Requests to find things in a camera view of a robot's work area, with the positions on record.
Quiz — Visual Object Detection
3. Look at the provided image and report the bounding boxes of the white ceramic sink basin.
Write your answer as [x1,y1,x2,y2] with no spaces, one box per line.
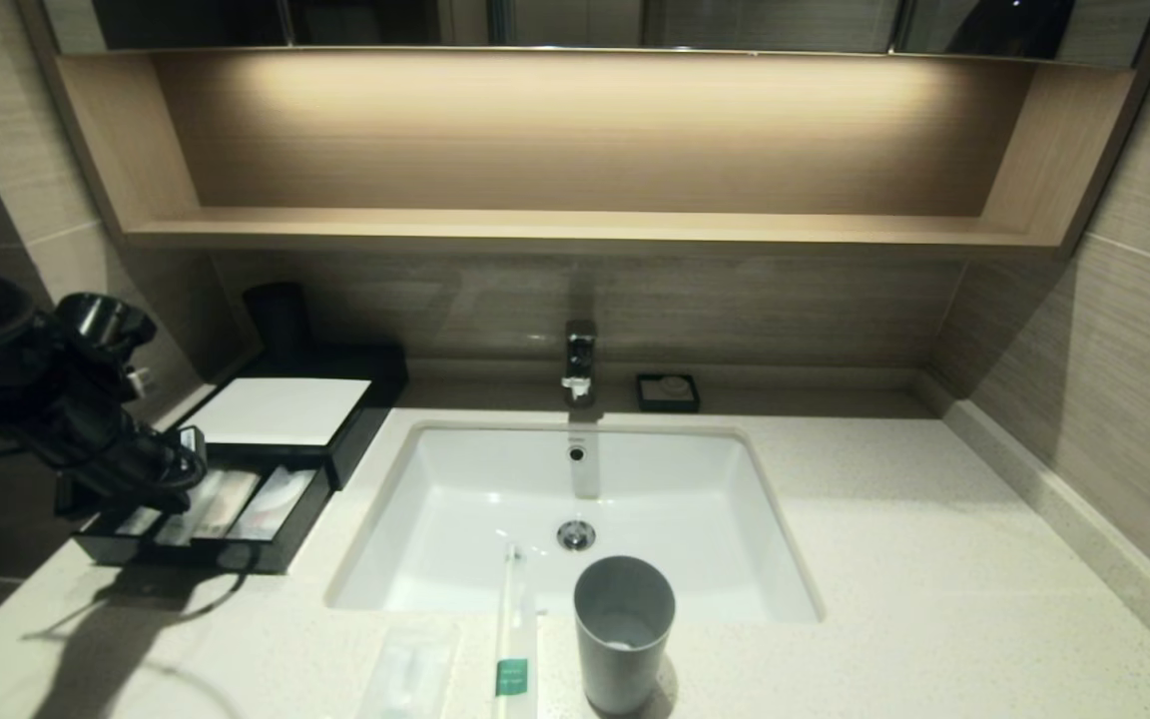
[325,419,824,625]

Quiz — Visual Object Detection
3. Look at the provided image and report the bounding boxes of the black amenity drawer box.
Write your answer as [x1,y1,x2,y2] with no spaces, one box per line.
[176,345,411,492]
[74,445,338,576]

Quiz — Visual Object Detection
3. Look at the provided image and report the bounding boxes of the grey plastic cup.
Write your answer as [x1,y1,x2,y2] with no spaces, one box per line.
[573,555,677,716]

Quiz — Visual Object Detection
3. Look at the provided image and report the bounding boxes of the chrome faucet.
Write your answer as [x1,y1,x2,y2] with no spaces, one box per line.
[562,320,599,408]

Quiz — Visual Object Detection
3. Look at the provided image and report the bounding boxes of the wide paper pack green label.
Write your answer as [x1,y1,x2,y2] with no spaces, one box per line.
[191,467,263,541]

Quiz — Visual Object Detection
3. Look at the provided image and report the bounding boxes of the clear plastic packet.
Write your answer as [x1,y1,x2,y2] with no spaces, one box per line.
[355,617,463,719]

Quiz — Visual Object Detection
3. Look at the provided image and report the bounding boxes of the wooden wall shelf niche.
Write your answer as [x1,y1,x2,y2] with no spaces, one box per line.
[21,48,1150,261]

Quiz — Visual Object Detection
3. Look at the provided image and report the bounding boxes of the black cylindrical cup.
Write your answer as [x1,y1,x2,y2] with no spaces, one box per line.
[244,282,314,365]

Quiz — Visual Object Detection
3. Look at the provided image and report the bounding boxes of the mirror cabinet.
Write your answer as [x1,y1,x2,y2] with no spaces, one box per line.
[41,0,1150,69]

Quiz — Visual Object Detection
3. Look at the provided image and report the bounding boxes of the slim toothbrush pack green label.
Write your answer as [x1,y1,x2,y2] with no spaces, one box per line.
[492,539,542,719]

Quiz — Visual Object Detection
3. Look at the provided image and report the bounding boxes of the black soap dish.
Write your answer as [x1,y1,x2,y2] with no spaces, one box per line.
[635,372,702,414]

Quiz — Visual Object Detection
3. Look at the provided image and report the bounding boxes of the square white sachet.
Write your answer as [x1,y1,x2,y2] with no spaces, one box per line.
[232,466,319,544]

